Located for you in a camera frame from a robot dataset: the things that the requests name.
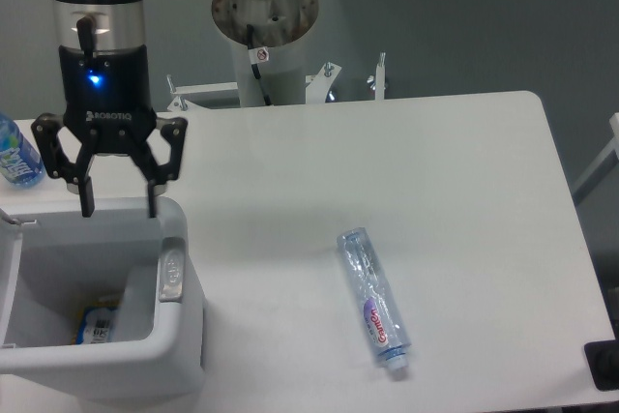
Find white metal base frame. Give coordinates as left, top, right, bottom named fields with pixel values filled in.
left=166, top=51, right=389, bottom=112

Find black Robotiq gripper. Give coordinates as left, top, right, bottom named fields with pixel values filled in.
left=30, top=43, right=190, bottom=220

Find blue labelled water bottle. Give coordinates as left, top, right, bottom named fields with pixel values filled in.
left=1, top=113, right=45, bottom=188

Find white frame at right edge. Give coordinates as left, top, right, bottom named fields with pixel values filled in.
left=572, top=113, right=618, bottom=205

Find white trash can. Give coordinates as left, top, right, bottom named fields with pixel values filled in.
left=1, top=197, right=206, bottom=400

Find black cable on pedestal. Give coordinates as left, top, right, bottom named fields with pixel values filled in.
left=245, top=23, right=274, bottom=107

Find black clamp at table edge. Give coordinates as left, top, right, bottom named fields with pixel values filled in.
left=584, top=339, right=618, bottom=392

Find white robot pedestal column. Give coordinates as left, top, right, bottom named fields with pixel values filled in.
left=211, top=0, right=319, bottom=107

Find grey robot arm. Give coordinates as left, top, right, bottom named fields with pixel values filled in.
left=32, top=0, right=308, bottom=217

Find colourful snack package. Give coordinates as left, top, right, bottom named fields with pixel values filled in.
left=73, top=294, right=121, bottom=345

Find clear plastic bottle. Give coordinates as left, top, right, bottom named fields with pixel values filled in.
left=337, top=227, right=411, bottom=381

